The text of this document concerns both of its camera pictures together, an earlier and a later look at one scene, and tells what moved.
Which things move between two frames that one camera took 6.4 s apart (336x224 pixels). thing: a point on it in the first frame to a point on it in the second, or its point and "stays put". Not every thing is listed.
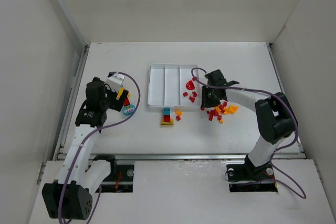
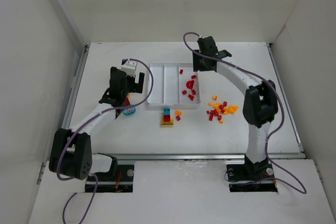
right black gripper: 208,97 to 200,62
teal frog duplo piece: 128,109 stays put
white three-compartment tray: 174,85 stays put
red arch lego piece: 190,85 stays put
